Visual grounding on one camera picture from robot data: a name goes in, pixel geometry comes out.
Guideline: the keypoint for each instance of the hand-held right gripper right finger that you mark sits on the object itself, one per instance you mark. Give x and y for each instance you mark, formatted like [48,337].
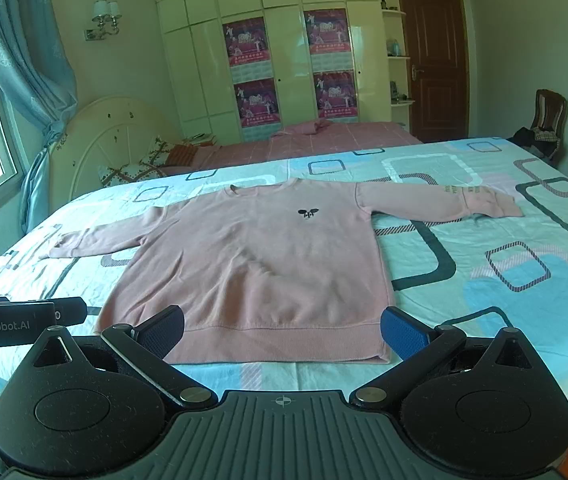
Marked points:
[404,332]

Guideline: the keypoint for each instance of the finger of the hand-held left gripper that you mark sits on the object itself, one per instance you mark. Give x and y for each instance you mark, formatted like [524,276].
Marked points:
[71,311]

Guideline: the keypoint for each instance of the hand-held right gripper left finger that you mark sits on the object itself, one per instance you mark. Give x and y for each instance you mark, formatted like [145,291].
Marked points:
[163,329]

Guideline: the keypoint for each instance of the pink sweatshirt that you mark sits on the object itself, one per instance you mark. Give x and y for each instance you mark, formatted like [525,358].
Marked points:
[264,270]

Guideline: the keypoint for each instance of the dark clothes pile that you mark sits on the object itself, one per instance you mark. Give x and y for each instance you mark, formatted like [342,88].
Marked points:
[534,140]

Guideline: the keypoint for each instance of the patterned light blue bed sheet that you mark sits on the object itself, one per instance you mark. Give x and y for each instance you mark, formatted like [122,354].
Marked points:
[489,280]

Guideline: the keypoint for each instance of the patterned white pillow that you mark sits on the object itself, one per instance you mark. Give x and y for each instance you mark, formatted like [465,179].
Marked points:
[131,172]
[161,150]

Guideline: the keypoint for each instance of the cream round headboard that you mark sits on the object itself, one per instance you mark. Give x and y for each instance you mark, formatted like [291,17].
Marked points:
[98,140]

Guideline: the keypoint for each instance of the orange striped cushion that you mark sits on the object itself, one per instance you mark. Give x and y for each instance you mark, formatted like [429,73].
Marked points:
[188,155]

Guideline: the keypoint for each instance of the books on nightstand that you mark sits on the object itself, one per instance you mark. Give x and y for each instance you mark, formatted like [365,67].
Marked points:
[198,138]

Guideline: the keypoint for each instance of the pink checked bed sheet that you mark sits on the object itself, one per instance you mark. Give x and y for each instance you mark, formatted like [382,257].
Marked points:
[344,140]

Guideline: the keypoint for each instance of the folded pink cloth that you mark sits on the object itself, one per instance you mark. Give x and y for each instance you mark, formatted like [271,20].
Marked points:
[309,127]

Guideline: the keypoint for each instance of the cream corner shelf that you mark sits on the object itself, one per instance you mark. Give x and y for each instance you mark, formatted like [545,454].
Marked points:
[400,105]

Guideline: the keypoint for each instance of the blue curtain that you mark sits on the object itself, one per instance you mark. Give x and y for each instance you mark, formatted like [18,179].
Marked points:
[23,60]

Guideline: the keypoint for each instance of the wooden chair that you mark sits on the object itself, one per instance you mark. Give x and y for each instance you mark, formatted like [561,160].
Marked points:
[551,110]

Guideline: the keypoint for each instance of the brown wooden door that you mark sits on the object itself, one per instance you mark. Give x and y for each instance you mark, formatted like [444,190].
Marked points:
[434,35]

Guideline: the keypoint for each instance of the cream wardrobe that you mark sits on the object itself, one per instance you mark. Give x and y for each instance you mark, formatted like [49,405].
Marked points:
[286,45]

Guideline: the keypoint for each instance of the pink wall poster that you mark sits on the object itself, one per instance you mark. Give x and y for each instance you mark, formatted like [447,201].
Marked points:
[246,42]
[328,35]
[259,107]
[336,95]

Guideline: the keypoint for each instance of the wall lamp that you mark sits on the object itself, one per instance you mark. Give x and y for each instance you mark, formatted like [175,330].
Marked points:
[106,17]

